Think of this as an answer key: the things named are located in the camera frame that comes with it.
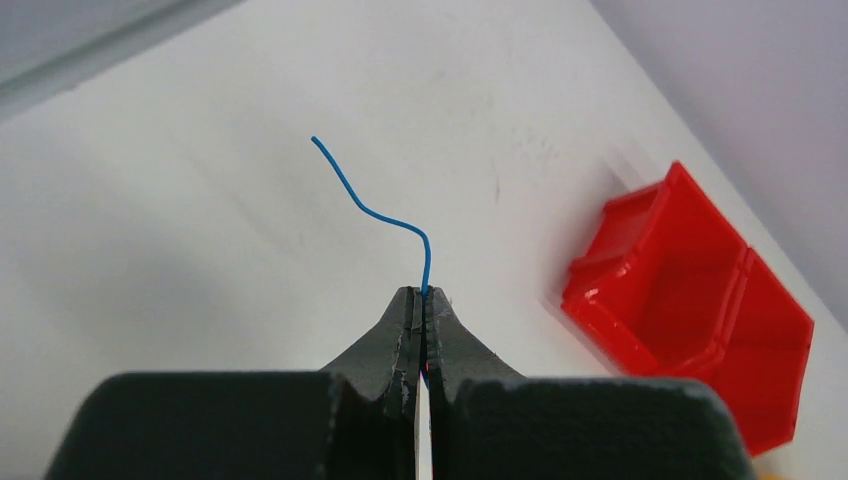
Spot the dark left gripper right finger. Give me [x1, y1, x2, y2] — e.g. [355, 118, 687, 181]
[422, 287, 755, 479]

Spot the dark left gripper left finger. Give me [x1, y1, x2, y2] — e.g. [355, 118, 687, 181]
[46, 287, 422, 479]

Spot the left red plastic bin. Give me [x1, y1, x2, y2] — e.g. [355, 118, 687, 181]
[561, 161, 748, 376]

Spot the red plastic bin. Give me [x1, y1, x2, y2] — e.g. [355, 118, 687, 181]
[561, 161, 748, 376]
[704, 248, 814, 456]

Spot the right red plastic bin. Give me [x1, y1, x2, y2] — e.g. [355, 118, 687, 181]
[704, 248, 814, 456]

